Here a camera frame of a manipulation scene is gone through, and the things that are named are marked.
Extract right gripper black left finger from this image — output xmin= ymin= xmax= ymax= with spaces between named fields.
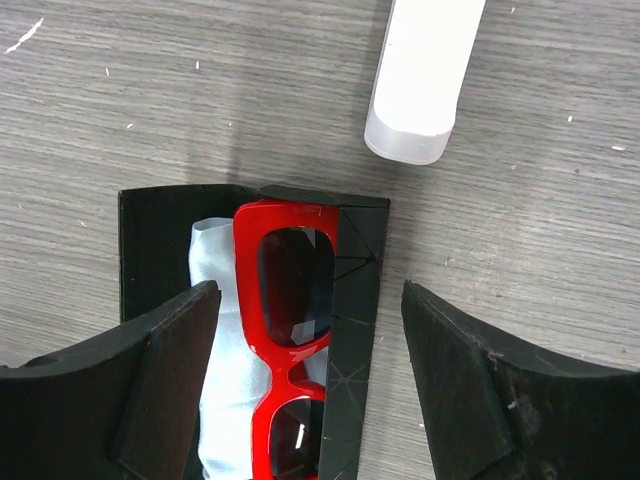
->
xmin=1 ymin=281 xmax=221 ymax=479

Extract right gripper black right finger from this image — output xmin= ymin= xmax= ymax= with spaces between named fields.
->
xmin=401 ymin=281 xmax=639 ymax=479

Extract light blue cleaning cloth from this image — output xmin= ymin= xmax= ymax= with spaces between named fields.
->
xmin=188 ymin=217 xmax=322 ymax=479

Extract black sunglasses case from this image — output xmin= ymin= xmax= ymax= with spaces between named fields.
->
xmin=118 ymin=184 xmax=390 ymax=479

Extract red sunglasses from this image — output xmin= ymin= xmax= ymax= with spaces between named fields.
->
xmin=233 ymin=199 xmax=339 ymax=479

